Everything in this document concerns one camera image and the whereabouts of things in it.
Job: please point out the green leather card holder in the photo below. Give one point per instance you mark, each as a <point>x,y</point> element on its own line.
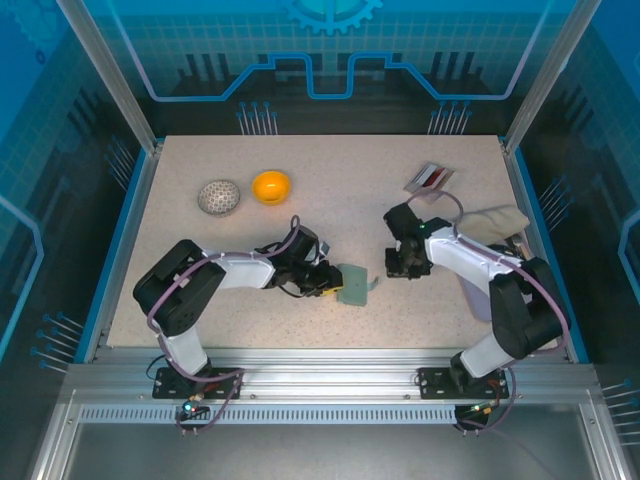
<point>352,285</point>

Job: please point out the clear plastic card box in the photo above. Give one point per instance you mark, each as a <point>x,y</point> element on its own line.
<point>425,194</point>

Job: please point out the red card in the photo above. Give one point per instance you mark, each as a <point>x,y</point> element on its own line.
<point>440,174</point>

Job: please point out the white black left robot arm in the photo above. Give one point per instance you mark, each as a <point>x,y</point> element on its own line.
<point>240,272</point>

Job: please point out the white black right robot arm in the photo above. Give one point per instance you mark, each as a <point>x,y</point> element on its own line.
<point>465,260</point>

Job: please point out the orange plastic bowl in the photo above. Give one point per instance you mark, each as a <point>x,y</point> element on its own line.
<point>271,187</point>

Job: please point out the aluminium base beam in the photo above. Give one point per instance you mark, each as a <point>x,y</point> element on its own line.
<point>325,375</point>

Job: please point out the lavender board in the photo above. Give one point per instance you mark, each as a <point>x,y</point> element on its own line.
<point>477,305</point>

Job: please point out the beige cloth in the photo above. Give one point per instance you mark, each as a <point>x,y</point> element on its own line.
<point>492,222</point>

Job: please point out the steel sheet tray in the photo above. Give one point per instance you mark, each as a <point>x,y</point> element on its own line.
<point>320,455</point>

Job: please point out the small LED connector board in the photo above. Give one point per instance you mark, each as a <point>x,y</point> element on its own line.
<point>189,409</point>
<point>480,410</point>

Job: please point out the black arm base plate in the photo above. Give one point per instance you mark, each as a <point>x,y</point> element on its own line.
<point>167,385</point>
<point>435,382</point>

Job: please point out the aluminium side rail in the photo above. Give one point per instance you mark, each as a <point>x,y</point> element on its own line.
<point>126,250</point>

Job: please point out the aluminium frame post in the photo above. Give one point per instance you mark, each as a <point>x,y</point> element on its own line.
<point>107,75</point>
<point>550,75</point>

